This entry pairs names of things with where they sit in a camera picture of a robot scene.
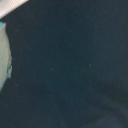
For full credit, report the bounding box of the woven beige placemat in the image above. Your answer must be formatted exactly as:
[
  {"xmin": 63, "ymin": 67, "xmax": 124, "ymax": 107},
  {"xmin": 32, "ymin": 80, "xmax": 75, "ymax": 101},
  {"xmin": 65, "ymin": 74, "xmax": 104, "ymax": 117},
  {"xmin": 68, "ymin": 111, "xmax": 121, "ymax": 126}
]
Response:
[{"xmin": 0, "ymin": 0, "xmax": 28, "ymax": 19}]

